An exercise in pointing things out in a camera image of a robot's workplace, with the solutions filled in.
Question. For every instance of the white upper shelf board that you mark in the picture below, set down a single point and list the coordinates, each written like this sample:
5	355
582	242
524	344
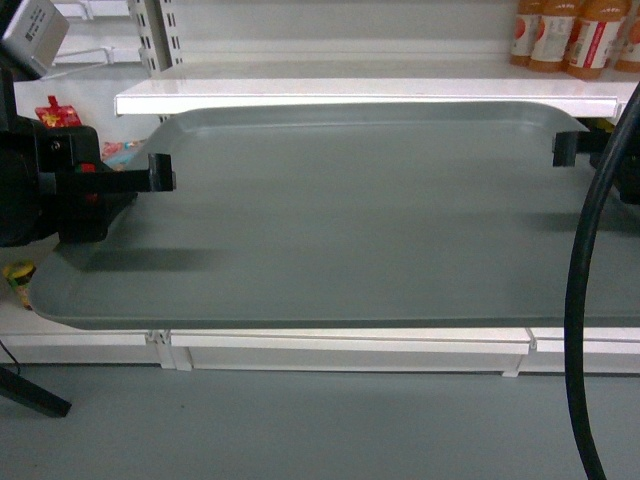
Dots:
195	86

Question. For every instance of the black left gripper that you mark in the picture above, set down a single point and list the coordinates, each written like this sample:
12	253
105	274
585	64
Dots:
54	182

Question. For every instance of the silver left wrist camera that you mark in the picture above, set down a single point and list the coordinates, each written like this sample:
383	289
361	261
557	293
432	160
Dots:
32	32

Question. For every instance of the white middle shelf board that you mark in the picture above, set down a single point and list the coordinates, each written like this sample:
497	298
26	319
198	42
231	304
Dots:
509	352

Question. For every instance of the black table leg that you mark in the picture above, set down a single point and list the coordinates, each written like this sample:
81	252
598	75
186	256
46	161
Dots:
14	387

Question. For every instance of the grey rectangular serving tray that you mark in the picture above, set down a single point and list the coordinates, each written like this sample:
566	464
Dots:
336	216

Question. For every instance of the orange juice bottle front centre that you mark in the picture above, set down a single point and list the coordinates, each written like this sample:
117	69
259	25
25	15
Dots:
600	22

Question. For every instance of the orange juice bottle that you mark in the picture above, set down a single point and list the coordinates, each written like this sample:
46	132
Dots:
600	22
556	22
628	59
525	30

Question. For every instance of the white shelf board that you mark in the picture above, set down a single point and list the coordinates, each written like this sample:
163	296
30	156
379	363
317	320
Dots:
195	86
509	352

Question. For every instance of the orange juice bottle far left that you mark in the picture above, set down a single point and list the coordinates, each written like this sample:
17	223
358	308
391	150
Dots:
525	30

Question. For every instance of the orange juice bottle far right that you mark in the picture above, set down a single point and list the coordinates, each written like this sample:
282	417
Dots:
628	59

